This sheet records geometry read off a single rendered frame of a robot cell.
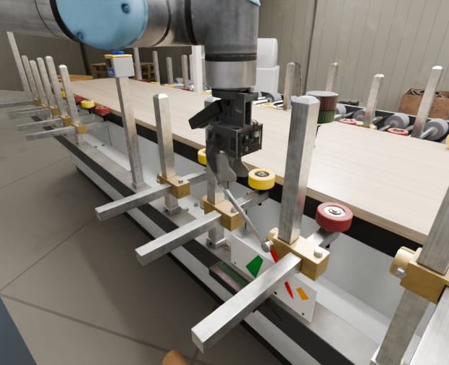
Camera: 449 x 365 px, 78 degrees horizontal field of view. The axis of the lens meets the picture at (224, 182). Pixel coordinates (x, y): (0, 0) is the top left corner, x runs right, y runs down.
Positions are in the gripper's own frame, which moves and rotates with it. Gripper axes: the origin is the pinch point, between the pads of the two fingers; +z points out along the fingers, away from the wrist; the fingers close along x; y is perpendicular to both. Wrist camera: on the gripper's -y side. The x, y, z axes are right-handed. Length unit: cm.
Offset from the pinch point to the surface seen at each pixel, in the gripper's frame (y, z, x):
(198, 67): -143, -10, 103
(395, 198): 23.9, 9.3, 38.6
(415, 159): 19, 9, 72
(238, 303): 16.8, 13.1, -12.2
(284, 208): 11.9, 4.0, 6.2
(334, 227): 18.5, 10.5, 16.9
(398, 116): -13, 14, 155
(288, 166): 11.8, -5.7, 6.2
